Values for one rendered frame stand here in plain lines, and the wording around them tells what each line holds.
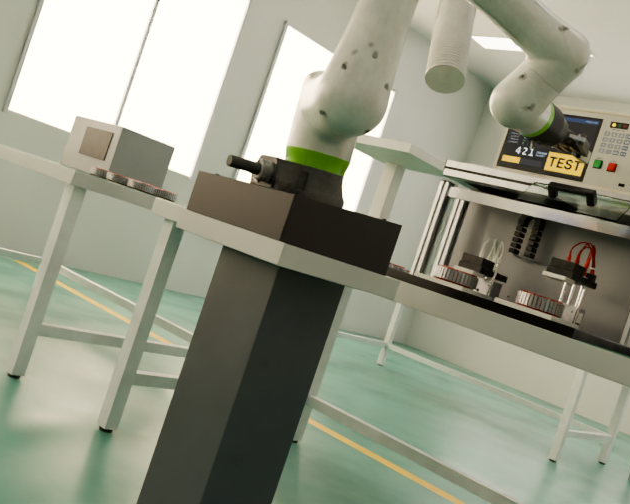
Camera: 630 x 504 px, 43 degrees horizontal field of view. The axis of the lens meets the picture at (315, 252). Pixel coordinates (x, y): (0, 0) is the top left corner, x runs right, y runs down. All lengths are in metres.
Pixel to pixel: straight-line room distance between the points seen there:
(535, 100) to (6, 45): 4.85
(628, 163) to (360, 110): 0.93
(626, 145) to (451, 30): 1.44
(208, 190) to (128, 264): 5.36
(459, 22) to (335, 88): 2.12
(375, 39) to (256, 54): 5.99
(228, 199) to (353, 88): 0.32
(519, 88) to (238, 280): 0.69
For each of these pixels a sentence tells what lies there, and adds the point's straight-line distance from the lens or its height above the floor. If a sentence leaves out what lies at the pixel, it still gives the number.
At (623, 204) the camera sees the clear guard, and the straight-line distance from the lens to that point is 1.82.
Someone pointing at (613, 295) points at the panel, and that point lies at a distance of 2.18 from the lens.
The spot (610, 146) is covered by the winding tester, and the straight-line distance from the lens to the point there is 2.15.
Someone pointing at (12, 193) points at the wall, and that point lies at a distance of 6.27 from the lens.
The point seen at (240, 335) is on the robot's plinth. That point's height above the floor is 0.56.
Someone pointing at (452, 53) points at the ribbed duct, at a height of 1.66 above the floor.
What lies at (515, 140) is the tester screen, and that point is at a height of 1.21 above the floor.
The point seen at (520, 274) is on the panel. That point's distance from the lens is 2.29.
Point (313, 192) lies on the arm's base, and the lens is 1.50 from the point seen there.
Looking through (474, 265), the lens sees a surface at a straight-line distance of 2.12.
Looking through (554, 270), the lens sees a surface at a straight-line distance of 2.02.
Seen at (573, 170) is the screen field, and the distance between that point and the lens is 2.16.
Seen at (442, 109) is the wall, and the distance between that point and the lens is 9.47.
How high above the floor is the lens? 0.76
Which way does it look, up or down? level
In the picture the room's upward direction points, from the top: 19 degrees clockwise
